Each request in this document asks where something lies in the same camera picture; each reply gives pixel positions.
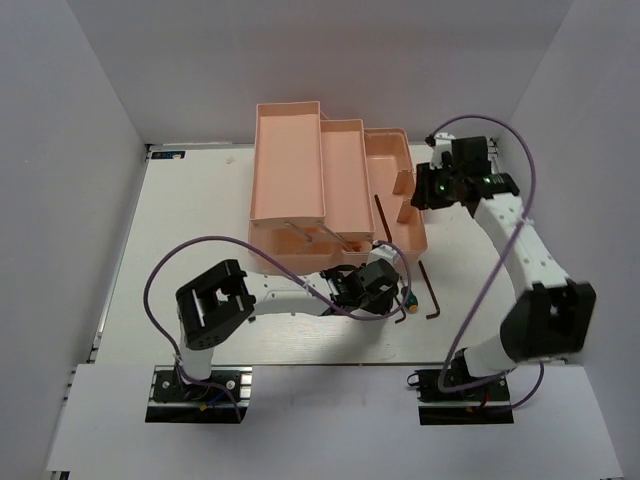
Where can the pink plastic toolbox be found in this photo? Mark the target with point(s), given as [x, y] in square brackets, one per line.
[314, 179]

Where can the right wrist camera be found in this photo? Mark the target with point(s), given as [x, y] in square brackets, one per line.
[467, 156]

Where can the small brown hex key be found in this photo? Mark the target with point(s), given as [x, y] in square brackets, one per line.
[402, 318]

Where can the medium brown hex key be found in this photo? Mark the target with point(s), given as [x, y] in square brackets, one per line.
[437, 310]

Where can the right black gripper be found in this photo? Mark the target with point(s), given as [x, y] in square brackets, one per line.
[424, 196]

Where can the green orange screwdriver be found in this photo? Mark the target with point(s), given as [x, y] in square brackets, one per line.
[411, 304]

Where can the large brown hex key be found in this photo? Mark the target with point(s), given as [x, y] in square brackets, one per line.
[383, 219]

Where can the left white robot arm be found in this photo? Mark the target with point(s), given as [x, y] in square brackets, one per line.
[216, 303]

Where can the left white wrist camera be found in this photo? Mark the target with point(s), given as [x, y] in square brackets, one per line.
[383, 251]

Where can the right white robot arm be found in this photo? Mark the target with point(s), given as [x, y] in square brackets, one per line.
[552, 313]

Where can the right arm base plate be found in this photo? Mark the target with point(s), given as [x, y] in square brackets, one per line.
[489, 404]

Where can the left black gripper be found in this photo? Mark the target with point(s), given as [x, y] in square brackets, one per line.
[384, 304]

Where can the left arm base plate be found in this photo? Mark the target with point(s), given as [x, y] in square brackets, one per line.
[171, 400]

